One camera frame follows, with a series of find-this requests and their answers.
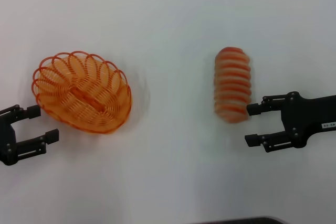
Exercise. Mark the orange striped bread loaf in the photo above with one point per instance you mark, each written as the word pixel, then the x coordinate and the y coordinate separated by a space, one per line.
pixel 232 87

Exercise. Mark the dark rounded robot base edge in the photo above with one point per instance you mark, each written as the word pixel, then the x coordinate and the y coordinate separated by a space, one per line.
pixel 244 221

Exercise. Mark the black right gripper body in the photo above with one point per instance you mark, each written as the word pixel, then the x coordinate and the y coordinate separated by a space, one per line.
pixel 307 119

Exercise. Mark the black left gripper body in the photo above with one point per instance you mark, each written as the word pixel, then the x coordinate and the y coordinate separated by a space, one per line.
pixel 7 142

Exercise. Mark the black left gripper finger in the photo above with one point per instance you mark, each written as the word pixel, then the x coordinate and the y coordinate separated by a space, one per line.
pixel 39 141
pixel 30 112

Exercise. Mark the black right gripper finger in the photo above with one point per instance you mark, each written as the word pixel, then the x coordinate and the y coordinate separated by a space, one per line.
pixel 265 107
pixel 265 141

